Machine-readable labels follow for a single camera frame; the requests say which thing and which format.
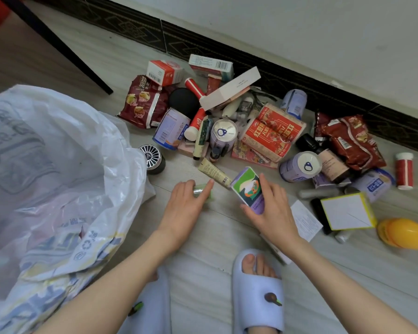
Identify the black round ball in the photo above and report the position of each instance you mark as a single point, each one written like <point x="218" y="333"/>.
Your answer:
<point x="184" y="100"/>

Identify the pale pink small box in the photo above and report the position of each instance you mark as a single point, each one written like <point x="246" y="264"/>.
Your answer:
<point x="185" y="148"/>

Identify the white printed plastic bag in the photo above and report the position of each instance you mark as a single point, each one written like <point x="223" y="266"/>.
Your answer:
<point x="73" y="153"/>

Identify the person's left forearm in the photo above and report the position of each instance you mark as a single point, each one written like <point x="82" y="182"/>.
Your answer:
<point x="118" y="292"/>

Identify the long white box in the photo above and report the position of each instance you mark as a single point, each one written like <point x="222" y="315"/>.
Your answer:
<point x="230" y="88"/>

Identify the small green box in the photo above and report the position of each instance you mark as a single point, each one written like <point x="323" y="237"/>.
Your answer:
<point x="200" y="189"/>

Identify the purple packet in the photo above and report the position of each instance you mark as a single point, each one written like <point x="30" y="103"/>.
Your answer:
<point x="322" y="179"/>

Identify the lavender right slipper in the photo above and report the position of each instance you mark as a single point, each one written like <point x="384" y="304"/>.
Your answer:
<point x="254" y="309"/>

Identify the black slab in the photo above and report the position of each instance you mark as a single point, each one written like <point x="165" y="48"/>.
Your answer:
<point x="317" y="213"/>

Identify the small red bottle white cap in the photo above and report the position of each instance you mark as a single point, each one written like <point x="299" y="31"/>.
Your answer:
<point x="404" y="170"/>

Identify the white green barcode box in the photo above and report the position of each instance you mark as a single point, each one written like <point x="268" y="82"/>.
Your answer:
<point x="209" y="65"/>

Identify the blue white can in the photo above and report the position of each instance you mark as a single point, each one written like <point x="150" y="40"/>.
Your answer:
<point x="294" y="102"/>
<point x="372" y="184"/>

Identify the yellow egg shaped capsule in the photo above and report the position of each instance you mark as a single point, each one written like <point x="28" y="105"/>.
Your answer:
<point x="402" y="233"/>

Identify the white box yellow edge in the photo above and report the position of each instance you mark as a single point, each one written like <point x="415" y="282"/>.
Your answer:
<point x="348" y="212"/>

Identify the small red squeeze tube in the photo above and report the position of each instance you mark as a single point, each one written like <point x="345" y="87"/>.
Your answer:
<point x="213" y="83"/>

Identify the black leaning board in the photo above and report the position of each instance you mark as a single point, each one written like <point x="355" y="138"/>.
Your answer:
<point x="55" y="45"/>

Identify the chrome black round mini fan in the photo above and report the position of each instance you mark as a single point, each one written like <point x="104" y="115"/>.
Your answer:
<point x="151" y="157"/>

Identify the red white small carton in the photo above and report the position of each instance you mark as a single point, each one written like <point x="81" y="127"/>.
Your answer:
<point x="162" y="71"/>

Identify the dark green stick tube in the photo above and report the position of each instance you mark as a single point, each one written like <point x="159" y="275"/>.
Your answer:
<point x="202" y="135"/>

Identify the lavender drink can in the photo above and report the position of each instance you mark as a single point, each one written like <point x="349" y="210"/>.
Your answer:
<point x="223" y="133"/>
<point x="299" y="166"/>
<point x="170" y="128"/>

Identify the red snack bag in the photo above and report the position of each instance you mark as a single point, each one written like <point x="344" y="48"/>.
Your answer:
<point x="141" y="102"/>
<point x="352" y="140"/>

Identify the person's right hand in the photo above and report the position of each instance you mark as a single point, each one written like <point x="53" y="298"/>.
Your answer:
<point x="277" y="219"/>

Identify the red tube white cap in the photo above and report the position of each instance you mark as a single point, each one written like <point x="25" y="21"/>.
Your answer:
<point x="196" y="123"/>
<point x="194" y="87"/>

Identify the brown bottle black cap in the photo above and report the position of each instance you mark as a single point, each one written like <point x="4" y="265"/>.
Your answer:
<point x="329" y="161"/>

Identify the lavender left slipper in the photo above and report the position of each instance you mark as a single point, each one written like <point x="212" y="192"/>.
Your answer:
<point x="153" y="302"/>

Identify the red pink packet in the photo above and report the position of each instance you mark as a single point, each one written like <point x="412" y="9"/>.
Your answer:
<point x="247" y="154"/>

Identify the person's right forearm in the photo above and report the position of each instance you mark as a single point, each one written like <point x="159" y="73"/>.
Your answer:
<point x="345" y="295"/>

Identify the lavender slipper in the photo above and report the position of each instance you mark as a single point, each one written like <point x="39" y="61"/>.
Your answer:
<point x="153" y="302"/>
<point x="254" y="309"/>

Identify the person's right foot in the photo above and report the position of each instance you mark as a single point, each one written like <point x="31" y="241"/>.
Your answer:
<point x="254" y="266"/>

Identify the white paper slip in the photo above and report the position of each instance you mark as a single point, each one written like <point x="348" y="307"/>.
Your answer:
<point x="304" y="220"/>

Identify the person's left hand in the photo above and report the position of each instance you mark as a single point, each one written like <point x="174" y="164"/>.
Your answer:
<point x="183" y="215"/>

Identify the beige squeeze tube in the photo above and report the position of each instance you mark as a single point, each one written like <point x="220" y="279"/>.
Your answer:
<point x="214" y="172"/>

